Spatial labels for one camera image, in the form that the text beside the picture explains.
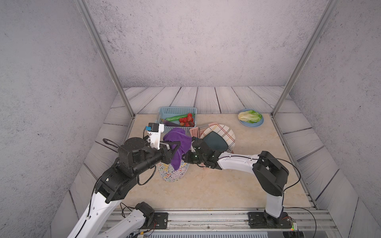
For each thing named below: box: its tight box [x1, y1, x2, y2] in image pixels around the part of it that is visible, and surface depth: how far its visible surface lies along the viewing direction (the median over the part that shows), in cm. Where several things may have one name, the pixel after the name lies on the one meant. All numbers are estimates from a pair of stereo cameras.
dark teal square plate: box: [202, 130, 229, 153], surface depth 96 cm
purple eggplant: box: [163, 119, 181, 127], surface depth 114 cm
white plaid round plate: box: [200, 123, 236, 154], surface depth 99 cm
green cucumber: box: [165, 113, 196, 122], surface depth 117 cm
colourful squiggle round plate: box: [157, 160, 191, 182], surface depth 84 cm
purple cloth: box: [163, 127, 192, 171], surface depth 59 cm
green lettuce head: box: [238, 110, 263, 124], surface depth 113 cm
